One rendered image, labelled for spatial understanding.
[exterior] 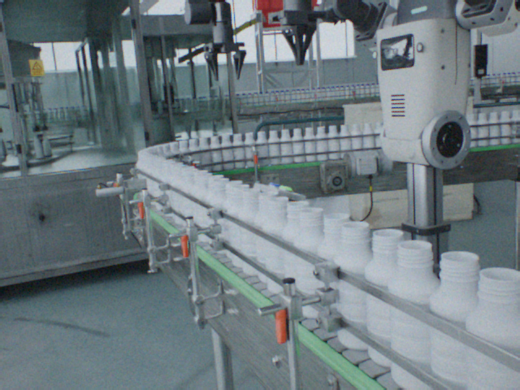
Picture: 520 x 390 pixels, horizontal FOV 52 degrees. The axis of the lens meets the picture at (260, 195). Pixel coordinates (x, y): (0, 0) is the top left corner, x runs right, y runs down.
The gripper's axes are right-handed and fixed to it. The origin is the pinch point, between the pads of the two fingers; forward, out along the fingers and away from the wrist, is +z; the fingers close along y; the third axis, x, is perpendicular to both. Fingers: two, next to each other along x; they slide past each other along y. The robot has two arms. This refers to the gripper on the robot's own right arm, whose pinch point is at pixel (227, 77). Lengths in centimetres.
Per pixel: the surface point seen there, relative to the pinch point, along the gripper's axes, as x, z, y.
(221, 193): 34.2, 25.9, 16.5
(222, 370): 22, 74, 16
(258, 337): 60, 48, 21
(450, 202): -245, 124, -310
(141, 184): -40, 33, 20
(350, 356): 88, 39, 19
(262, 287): 58, 39, 18
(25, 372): -147, 140, 73
